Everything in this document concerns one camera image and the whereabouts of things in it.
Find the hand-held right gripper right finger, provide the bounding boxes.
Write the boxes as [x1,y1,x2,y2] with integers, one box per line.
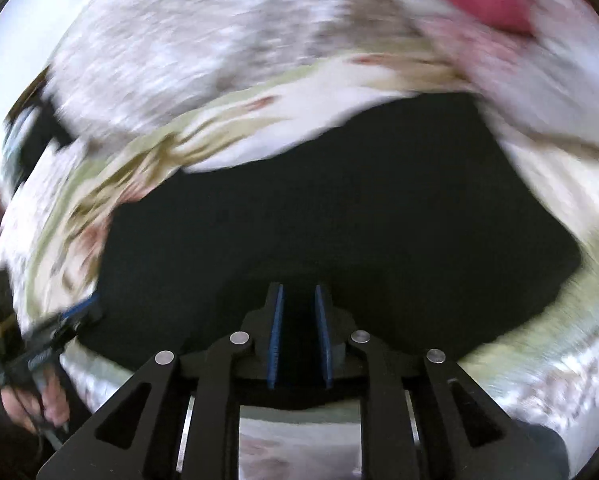
[313,284,551,480]

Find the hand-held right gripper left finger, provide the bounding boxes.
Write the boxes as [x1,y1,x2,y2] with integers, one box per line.
[36,282,286,480]

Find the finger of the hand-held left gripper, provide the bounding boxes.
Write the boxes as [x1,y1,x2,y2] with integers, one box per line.
[53,293,104,342]

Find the black pants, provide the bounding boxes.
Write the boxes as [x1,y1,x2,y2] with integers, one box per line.
[76,91,583,411]

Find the person's left hand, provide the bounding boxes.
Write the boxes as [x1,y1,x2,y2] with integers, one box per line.
[2,374,71,432]

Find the pale green hanging garment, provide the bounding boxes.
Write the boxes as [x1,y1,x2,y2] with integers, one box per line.
[0,110,27,181]

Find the printed fleece blanket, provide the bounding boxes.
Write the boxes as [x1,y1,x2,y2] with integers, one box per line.
[0,50,599,480]

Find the white quilted bedspread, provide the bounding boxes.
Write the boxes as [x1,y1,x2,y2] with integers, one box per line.
[44,0,430,133]

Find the pink floral quilt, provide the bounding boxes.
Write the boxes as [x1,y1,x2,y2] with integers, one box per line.
[379,0,599,161]

